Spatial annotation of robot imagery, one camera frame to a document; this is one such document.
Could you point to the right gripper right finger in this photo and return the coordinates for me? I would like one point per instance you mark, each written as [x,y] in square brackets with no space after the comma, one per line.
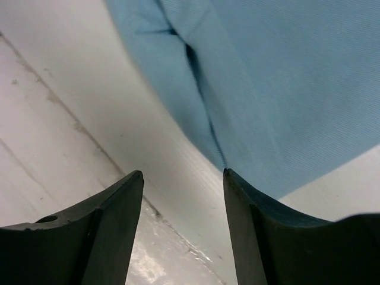
[275,244]

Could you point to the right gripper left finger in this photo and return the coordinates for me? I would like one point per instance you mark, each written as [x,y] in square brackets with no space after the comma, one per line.
[88,243]

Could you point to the light blue trousers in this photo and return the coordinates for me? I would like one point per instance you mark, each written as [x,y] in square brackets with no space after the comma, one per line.
[285,93]

